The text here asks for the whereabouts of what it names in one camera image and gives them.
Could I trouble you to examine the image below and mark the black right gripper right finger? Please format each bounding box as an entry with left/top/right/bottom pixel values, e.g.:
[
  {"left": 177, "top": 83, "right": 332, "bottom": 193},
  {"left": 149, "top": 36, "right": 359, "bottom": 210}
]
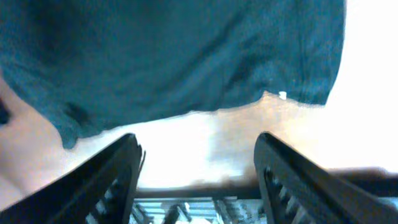
[{"left": 254, "top": 132, "right": 397, "bottom": 223}]

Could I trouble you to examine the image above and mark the dark green t-shirt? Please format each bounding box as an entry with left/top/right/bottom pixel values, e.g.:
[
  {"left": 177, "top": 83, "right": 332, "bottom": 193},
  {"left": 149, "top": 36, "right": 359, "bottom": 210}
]
[{"left": 1, "top": 0, "right": 346, "bottom": 149}]

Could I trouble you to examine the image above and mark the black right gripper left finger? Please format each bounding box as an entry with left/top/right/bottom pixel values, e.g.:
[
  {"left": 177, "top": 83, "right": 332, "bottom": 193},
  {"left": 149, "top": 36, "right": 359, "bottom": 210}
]
[{"left": 1, "top": 134, "right": 143, "bottom": 224}]

